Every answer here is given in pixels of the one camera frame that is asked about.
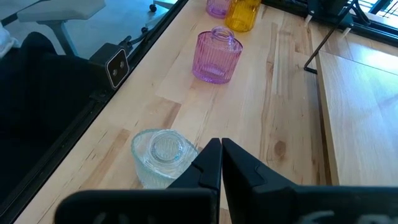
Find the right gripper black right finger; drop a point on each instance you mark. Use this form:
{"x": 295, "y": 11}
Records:
{"x": 280, "y": 205}

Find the pink ribbed oval glass vase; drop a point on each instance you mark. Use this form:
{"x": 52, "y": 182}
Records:
{"x": 214, "y": 59}

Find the black table-level camera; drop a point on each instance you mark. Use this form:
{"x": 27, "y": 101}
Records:
{"x": 116, "y": 67}

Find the yellow ribbed glass vase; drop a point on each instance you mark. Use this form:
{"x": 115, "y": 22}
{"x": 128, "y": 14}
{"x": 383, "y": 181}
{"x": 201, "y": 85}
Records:
{"x": 242, "y": 15}

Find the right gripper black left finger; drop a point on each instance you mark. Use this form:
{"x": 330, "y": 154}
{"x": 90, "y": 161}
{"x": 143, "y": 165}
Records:
{"x": 155, "y": 205}

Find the clear ribbed oval glass vase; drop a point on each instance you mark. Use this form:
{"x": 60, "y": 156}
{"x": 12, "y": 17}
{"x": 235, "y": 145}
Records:
{"x": 155, "y": 161}

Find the pink ribbed round glass vase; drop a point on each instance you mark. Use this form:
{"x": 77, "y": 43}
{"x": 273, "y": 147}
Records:
{"x": 217, "y": 7}

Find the black office chair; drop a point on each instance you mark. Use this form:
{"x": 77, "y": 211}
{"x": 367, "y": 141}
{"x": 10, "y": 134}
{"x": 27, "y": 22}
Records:
{"x": 37, "y": 109}

